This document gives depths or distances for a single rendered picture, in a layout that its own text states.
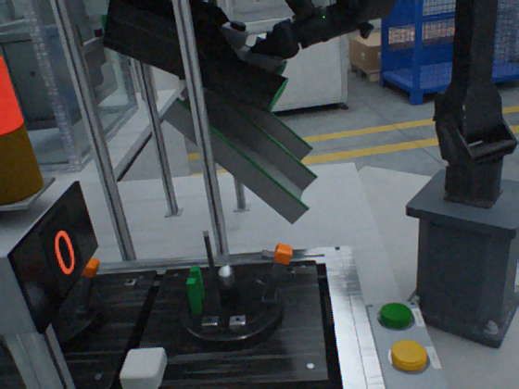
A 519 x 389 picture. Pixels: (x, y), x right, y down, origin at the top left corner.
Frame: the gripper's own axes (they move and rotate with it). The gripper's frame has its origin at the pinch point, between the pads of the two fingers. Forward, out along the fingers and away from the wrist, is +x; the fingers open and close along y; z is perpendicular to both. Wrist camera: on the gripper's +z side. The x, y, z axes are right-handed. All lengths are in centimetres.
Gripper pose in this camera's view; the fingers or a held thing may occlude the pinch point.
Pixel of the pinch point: (271, 43)
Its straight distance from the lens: 96.9
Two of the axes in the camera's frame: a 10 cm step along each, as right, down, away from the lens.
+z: -3.3, -8.9, -3.2
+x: -9.0, 1.9, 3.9
